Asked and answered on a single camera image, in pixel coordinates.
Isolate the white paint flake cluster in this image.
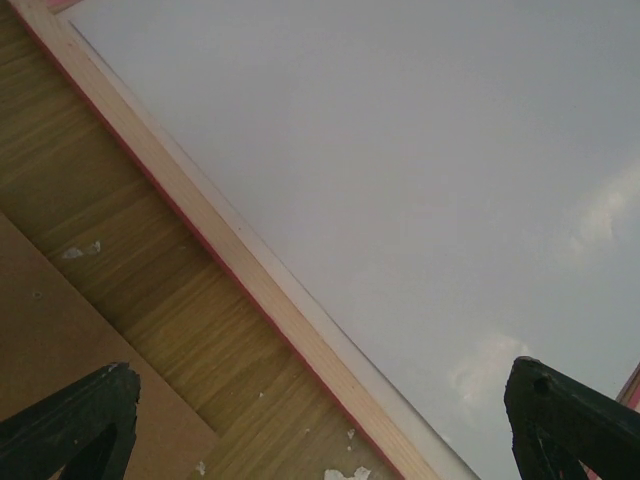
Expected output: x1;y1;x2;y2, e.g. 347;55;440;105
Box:
56;239;384;479

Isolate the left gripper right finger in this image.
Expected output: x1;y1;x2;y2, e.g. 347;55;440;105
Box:
504;356;639;479

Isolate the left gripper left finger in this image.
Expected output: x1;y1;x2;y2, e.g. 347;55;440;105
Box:
1;363;141;479

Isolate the brown cardboard backing sheet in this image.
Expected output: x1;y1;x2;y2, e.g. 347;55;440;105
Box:
1;217;217;479

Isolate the white photo mat board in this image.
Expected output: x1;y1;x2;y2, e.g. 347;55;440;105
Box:
58;15;475;479

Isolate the pink wooden picture frame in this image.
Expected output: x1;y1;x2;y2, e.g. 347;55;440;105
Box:
6;0;640;480

